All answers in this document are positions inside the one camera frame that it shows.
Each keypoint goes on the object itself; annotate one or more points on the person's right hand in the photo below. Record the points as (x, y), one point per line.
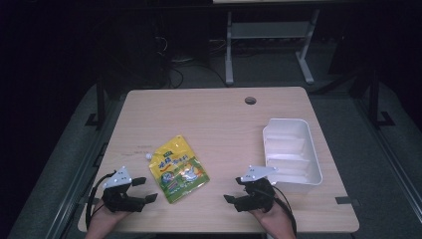
(277, 224)

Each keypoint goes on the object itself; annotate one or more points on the white metal table frame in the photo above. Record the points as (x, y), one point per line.
(270, 30)

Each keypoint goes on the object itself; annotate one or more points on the white plastic bin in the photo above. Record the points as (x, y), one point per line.
(292, 156)

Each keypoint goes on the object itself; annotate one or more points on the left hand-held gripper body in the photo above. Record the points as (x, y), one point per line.
(116, 197)

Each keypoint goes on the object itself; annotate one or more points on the yellow spouted drink pouch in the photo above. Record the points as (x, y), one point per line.
(177, 169)

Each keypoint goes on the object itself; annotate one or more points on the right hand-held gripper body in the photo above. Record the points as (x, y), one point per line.
(257, 197)

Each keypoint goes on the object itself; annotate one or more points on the person's left hand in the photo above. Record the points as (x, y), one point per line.
(103, 224)

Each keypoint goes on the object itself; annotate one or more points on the black table edge bracket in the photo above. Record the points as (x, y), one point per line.
(346, 200)

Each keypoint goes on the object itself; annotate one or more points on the black metal stand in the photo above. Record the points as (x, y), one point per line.
(375, 99)
(100, 106)

